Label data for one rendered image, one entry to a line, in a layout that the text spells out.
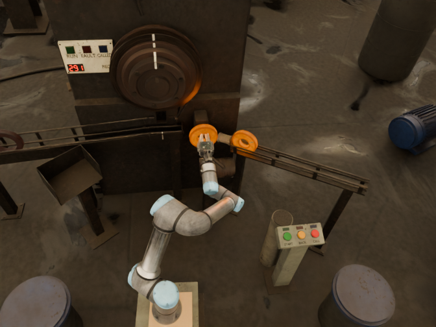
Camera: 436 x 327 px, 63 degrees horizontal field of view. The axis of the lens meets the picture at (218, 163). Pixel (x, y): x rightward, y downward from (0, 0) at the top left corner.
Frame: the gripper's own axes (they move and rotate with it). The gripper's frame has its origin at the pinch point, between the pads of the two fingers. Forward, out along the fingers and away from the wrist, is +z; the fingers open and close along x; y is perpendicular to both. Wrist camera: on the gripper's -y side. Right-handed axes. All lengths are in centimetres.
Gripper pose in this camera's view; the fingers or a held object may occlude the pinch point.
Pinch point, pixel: (203, 133)
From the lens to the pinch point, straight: 194.3
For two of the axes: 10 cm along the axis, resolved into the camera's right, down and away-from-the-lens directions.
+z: -1.2, -9.1, 4.1
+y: 1.2, -4.2, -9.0
